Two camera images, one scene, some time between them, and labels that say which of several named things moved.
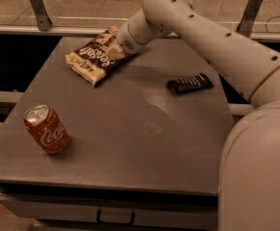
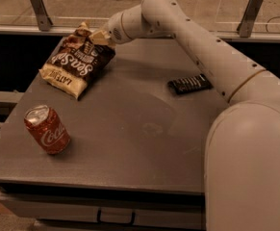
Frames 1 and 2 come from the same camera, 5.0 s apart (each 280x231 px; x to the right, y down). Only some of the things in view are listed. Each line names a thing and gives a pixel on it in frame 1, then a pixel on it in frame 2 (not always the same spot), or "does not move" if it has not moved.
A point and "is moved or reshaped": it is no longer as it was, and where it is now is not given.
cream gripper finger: (114, 54) -> (100, 38)
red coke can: (42, 124) does not move
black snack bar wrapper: (190, 84) does not move
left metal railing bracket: (42, 17) does not move
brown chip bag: (90, 61) is moved or reshaped
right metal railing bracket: (247, 20) does not move
